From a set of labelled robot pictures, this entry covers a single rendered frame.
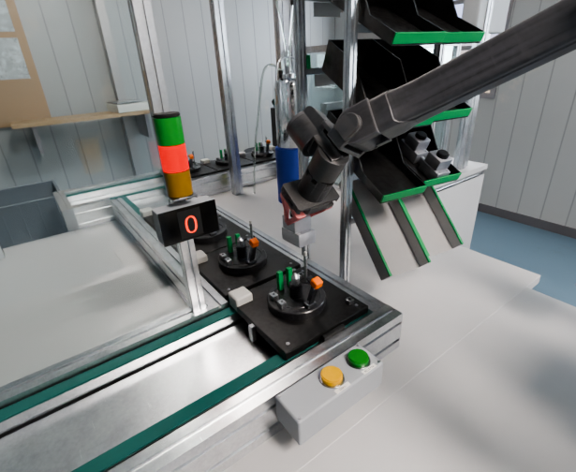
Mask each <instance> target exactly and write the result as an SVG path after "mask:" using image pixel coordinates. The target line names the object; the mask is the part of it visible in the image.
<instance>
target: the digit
mask: <svg viewBox="0 0 576 472"><path fill-rule="evenodd" d="M177 217H178V222H179V227H180V231H181V236H182V240H183V239H186V238H190V237H193V236H196V235H199V234H201V233H204V232H203V226H202V221H201V215H200V209H199V207H195V208H192V209H188V210H184V211H181V212H178V213H177Z"/></svg>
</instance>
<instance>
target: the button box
mask: <svg viewBox="0 0 576 472"><path fill-rule="evenodd" d="M352 349H362V350H364V351H365V352H366V353H367V354H368V356H369V362H368V363H367V365H365V366H364V367H356V366H353V365H351V364H350V363H349V362H348V359H347V355H348V352H349V351H350V350H352ZM327 366H335V367H338V368H339V369H340V370H341V371H342V373H343V380H342V382H341V383H340V384H339V385H336V386H328V385H326V384H324V383H323V382H322V380H321V375H320V373H321V370H322V369H323V368H324V367H327ZM382 370H383V362H382V361H381V360H379V359H378V358H377V357H375V356H374V355H373V354H371V353H370V352H369V351H367V350H366V349H365V348H363V347H362V346H360V345H359V344H356V345H355V346H353V347H351V348H349V349H348V350H346V351H345V352H343V353H342V354H340V355H339V356H337V357H335V358H334V359H332V360H331V361H329V362H327V363H326V364H324V365H322V366H321V367H319V368H318V369H317V370H316V371H314V372H312V373H311V374H309V375H308V376H306V377H304V378H303V379H301V380H299V381H298V382H296V383H295V384H293V385H292V386H290V387H289V388H287V389H285V390H284V391H282V392H280V393H279V394H277V395H276V396H275V403H276V414H277V418H278V420H279V421H280V422H281V423H282V424H283V426H284V427H285V428H286V429H287V431H288V432H289V433H290V434H291V436H292V437H293V438H294V439H295V441H296V442H297V443H298V444H299V445H301V444H303V443H304V442H305V441H307V440H308V439H309V438H311V437H312V436H313V435H315V434H316V433H318V432H319V431H320V430H321V429H323V428H324V427H325V426H327V425H328V424H329V423H331V422H332V421H333V420H335V419H336V418H338V417H339V416H340V415H341V414H343V413H344V412H345V411H347V410H348V409H349V408H351V407H352V406H354V405H355V404H356V403H358V402H359V401H360V400H361V399H362V398H363V397H364V396H366V395H367V394H368V393H370V392H371V391H373V390H374V389H375V388H376V387H378V386H379V385H380V384H381V380H382Z"/></svg>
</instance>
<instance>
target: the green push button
mask: <svg viewBox="0 0 576 472"><path fill-rule="evenodd" d="M347 359H348V362H349V363H350V364H351V365H353V366H356V367H364V366H365V365H367V363H368V362H369V356H368V354H367V353H366V352H365V351H364V350H362V349H352V350H350V351H349V352H348V355H347Z"/></svg>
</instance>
